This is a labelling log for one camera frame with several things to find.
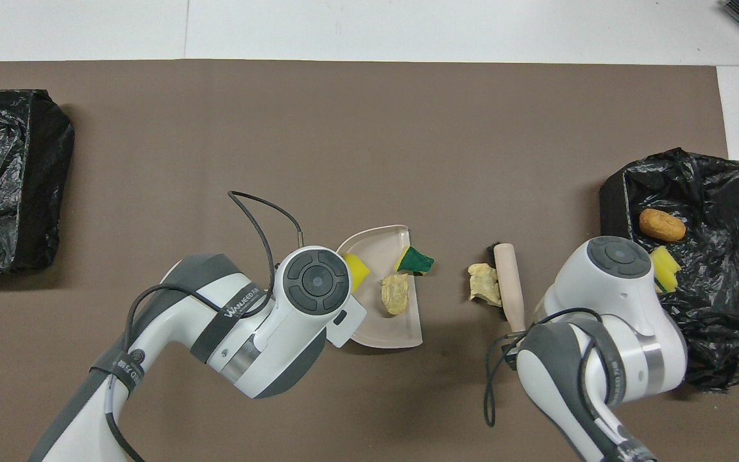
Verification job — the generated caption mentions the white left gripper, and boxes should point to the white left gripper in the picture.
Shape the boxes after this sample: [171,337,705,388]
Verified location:
[325,298,524,358]

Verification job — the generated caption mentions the beige hand brush black bristles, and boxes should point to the beige hand brush black bristles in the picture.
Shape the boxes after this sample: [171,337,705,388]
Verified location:
[487,243,527,334]

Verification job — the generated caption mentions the beige foam chunk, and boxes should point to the beige foam chunk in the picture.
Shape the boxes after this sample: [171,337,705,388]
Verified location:
[380,274,410,316]
[468,262,502,306]

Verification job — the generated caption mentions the beige plastic dustpan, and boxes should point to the beige plastic dustpan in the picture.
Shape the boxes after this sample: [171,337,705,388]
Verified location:
[336,225,424,349]

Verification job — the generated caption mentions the yellow sponge piece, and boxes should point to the yellow sponge piece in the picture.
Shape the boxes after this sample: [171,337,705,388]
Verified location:
[343,253,371,294]
[394,246,436,277]

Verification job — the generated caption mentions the green and yellow sponge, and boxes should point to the green and yellow sponge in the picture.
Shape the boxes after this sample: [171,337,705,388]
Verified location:
[649,246,683,295]

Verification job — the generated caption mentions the brown oval foam lump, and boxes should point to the brown oval foam lump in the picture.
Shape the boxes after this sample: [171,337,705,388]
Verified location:
[639,208,688,243]

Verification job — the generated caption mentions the black bag-lined bin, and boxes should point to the black bag-lined bin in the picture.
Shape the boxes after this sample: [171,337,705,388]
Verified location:
[0,89,76,277]
[599,148,739,393]

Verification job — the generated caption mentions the brown table mat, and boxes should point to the brown table mat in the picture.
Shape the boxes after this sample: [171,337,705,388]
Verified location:
[0,60,739,462]

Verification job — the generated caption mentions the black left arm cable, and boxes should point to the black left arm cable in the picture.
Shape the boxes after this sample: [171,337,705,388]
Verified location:
[105,191,303,462]

